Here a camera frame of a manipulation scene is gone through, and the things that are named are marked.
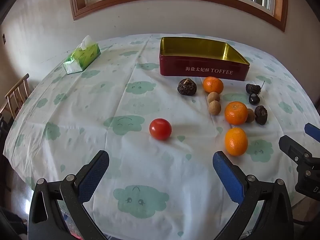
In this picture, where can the brown longan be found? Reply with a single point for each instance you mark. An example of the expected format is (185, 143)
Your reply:
(214, 107)
(213, 96)
(250, 115)

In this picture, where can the red tomato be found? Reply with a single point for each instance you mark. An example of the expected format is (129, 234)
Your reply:
(160, 129)

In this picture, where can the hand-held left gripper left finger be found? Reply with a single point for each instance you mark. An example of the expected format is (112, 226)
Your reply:
(93, 176)

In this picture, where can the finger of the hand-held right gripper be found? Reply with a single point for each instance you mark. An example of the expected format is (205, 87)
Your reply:
(291, 147)
(313, 131)

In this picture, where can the dark water chestnut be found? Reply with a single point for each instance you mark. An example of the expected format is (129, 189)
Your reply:
(187, 87)

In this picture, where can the wooden framed window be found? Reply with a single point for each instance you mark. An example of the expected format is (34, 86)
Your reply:
(175, 1)

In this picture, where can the dark cherry with stem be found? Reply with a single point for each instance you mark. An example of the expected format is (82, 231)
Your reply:
(254, 99)

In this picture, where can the orange mandarin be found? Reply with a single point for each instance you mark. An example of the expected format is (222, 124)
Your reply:
(236, 113)
(236, 141)
(212, 85)

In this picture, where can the red tin box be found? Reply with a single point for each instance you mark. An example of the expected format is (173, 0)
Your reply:
(200, 68)

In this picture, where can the dark wall switch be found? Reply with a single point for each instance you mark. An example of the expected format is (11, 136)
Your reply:
(4, 38)

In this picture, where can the wooden chair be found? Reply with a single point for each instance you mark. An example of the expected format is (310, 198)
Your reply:
(17, 93)

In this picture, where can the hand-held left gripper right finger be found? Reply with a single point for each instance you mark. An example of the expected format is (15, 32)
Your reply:
(228, 177)

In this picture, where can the green tissue box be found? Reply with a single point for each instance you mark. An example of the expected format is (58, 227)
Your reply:
(83, 57)

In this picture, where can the dark wrinkled fruit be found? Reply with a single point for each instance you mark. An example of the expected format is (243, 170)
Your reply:
(252, 88)
(261, 115)

